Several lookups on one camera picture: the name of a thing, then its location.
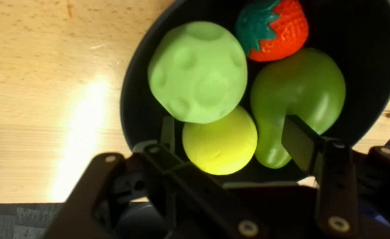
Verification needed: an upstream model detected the green pear toy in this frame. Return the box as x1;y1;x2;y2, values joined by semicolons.
249;46;348;170

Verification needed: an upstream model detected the small black bowl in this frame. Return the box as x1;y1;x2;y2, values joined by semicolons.
119;0;390;185

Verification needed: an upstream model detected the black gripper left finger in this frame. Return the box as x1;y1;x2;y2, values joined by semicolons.
44;115;259;239

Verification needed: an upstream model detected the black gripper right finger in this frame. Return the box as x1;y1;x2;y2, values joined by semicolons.
281;114;390;239

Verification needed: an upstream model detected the red strawberry toy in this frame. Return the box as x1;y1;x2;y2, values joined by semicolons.
235;0;311;64

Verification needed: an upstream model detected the yellow round fruit toy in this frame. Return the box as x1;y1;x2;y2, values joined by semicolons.
181;105;259;177

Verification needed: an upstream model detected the light green dimpled ball toy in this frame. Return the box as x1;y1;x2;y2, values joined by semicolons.
147;20;249;125

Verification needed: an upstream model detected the wooden top tool cart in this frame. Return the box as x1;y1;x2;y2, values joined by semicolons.
0;0;390;206

